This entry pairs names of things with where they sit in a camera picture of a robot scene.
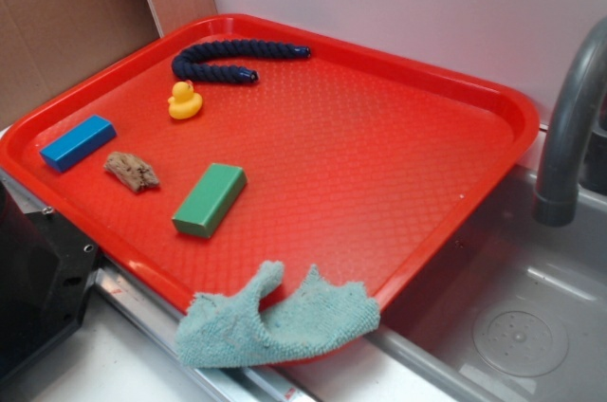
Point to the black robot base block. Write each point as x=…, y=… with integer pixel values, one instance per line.
x=48, y=267

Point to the green rectangular block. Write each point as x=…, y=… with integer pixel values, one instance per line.
x=205, y=207

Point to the blue rectangular block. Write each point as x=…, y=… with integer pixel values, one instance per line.
x=78, y=143

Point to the red plastic tray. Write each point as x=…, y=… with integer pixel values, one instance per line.
x=359, y=162

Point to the yellow rubber duck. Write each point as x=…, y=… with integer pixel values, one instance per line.
x=184, y=103

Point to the brown wood chunk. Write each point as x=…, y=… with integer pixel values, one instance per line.
x=132, y=171

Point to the teal microfiber cloth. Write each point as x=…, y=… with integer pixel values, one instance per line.
x=280, y=323

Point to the grey plastic sink basin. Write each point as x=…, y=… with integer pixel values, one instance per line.
x=509, y=309

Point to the grey faucet spout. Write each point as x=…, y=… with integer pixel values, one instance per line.
x=574, y=151

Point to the brown cardboard panel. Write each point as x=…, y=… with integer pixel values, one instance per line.
x=48, y=46

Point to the aluminium frame rail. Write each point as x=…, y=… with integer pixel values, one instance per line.
x=132, y=348

